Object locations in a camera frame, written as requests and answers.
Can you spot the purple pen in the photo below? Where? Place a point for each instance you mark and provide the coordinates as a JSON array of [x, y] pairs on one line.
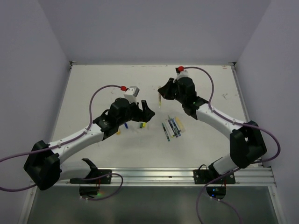
[[174, 128]]

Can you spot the blue pen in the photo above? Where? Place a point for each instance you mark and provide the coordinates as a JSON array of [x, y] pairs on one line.
[[176, 127]]

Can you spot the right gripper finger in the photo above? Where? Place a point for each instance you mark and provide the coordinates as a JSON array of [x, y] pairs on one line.
[[170, 86], [167, 96]]

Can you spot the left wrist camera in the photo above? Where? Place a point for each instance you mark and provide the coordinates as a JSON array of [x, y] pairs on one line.
[[131, 94]]

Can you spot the green capped white marker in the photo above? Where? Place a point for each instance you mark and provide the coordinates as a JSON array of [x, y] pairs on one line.
[[171, 127]]

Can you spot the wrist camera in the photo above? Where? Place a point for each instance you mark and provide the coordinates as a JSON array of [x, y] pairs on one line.
[[182, 74], [131, 94]]

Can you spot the dark green clear highlighter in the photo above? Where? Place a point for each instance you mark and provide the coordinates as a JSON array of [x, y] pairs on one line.
[[165, 131]]

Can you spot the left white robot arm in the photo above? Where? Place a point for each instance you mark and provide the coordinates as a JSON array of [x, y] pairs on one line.
[[44, 163]]

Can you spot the olive yellow highlighter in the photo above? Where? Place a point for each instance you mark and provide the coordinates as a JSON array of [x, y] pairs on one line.
[[159, 98]]

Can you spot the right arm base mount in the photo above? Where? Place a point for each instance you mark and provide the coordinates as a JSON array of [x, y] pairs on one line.
[[205, 174]]

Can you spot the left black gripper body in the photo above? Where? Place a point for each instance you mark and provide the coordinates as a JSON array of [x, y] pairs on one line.
[[132, 113]]

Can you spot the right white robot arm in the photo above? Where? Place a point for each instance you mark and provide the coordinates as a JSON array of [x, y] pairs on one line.
[[246, 143]]

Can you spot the aluminium rail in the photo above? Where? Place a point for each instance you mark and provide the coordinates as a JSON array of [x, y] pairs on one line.
[[190, 177]]

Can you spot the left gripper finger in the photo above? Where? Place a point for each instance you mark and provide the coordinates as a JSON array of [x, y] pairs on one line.
[[147, 119], [145, 109]]

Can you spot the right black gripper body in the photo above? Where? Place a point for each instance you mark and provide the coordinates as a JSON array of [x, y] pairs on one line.
[[180, 98]]

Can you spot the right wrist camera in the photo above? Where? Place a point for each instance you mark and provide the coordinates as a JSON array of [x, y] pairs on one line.
[[182, 74]]

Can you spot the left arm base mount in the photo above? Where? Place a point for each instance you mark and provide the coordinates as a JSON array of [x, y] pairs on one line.
[[95, 177]]

